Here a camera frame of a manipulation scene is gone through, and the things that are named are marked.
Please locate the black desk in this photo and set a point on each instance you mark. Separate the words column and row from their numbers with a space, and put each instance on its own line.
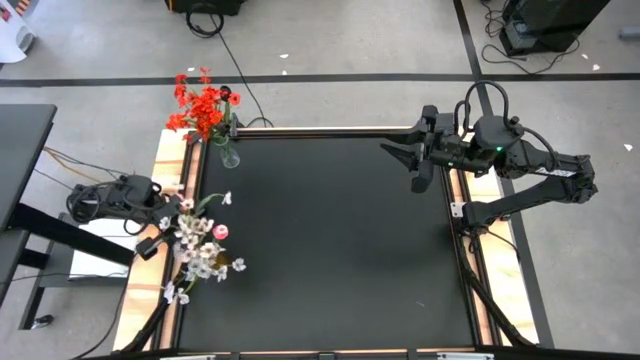
column 25, row 150

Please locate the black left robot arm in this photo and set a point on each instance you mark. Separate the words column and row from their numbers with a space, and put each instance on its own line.
column 120, row 200

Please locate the grey floor object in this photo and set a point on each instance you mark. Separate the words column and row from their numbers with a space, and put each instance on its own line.
column 630, row 34

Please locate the black desk stand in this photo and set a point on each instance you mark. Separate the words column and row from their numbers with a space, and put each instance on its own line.
column 75, row 235

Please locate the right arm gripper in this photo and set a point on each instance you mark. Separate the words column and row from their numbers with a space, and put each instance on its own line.
column 442, row 150

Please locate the light wooden side board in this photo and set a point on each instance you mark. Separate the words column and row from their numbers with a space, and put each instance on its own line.
column 145, row 280
column 505, row 260

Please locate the white sheet on floor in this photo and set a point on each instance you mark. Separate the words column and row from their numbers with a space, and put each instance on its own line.
column 100, row 250

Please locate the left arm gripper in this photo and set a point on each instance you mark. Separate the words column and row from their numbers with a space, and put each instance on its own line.
column 160, row 215

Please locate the white metal bracket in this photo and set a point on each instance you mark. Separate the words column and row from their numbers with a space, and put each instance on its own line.
column 465, row 356
column 187, row 357

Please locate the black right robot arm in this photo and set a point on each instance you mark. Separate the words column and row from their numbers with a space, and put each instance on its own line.
column 525, row 200

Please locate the red flower bunch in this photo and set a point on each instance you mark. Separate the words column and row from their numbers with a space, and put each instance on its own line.
column 205, row 107

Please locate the small white frame bracket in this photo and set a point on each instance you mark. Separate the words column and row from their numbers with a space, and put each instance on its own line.
column 457, row 209

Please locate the white lidded bin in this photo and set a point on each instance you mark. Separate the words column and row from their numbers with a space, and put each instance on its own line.
column 15, row 40

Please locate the black box on floor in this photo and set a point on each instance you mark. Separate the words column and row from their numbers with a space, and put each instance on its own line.
column 205, row 6

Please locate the clear glass vase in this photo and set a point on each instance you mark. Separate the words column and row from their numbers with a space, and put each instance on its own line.
column 229, row 157

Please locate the black equipment case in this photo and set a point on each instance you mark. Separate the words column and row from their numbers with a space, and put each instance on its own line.
column 550, row 20

